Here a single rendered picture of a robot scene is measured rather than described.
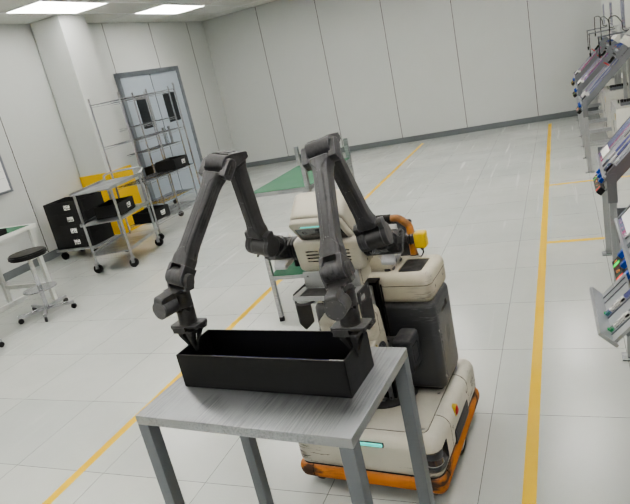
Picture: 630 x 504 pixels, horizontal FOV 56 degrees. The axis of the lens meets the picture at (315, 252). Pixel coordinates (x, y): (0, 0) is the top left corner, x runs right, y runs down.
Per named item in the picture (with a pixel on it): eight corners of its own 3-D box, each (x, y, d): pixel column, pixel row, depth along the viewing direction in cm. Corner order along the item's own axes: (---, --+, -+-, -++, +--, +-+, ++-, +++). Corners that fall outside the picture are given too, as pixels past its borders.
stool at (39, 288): (13, 329, 537) (-12, 265, 519) (38, 307, 588) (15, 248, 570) (66, 318, 535) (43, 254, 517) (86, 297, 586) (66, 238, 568)
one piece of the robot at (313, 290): (316, 316, 232) (304, 265, 226) (381, 316, 219) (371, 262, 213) (297, 336, 218) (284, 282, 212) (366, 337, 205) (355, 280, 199)
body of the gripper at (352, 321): (365, 334, 156) (359, 309, 154) (330, 334, 161) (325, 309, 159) (373, 324, 161) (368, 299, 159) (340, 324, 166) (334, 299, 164)
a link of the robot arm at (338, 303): (350, 257, 156) (321, 266, 160) (338, 273, 146) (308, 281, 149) (366, 298, 159) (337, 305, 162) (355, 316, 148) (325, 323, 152)
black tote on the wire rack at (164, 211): (153, 222, 765) (150, 212, 761) (135, 224, 777) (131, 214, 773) (170, 213, 799) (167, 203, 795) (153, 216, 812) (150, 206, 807)
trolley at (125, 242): (94, 274, 666) (65, 188, 637) (127, 249, 751) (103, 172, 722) (138, 266, 657) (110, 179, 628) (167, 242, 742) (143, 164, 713)
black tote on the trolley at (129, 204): (121, 215, 662) (117, 203, 658) (97, 220, 668) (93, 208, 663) (135, 206, 700) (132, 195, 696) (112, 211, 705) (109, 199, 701)
